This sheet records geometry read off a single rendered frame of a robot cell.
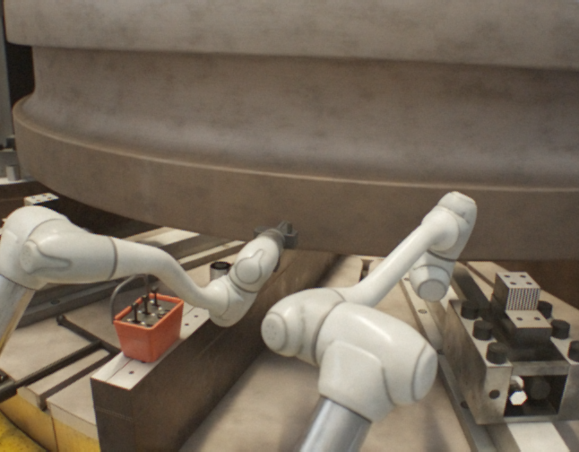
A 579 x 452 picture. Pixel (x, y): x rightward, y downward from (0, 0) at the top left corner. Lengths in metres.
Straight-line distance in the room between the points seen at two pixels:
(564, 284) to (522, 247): 1.12
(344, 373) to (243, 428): 1.13
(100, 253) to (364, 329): 0.59
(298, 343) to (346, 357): 0.10
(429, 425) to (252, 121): 1.25
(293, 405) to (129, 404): 0.71
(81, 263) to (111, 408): 0.59
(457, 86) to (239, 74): 0.77
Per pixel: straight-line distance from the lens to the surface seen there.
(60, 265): 1.25
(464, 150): 2.06
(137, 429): 1.73
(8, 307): 1.42
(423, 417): 2.17
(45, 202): 2.80
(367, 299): 1.24
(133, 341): 1.71
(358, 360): 0.96
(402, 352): 0.95
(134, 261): 1.33
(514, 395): 1.92
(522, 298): 1.99
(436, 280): 1.49
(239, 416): 2.12
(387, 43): 1.85
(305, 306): 1.04
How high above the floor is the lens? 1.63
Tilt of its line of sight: 19 degrees down
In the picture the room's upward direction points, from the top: 2 degrees clockwise
